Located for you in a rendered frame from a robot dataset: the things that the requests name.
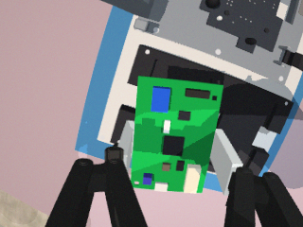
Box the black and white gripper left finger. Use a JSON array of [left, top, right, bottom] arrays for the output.
[[45, 120, 148, 227]]

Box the green circuit board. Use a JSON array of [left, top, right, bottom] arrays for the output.
[[131, 76, 223, 193]]

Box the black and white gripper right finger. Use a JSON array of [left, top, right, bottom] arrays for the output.
[[210, 129, 303, 227]]

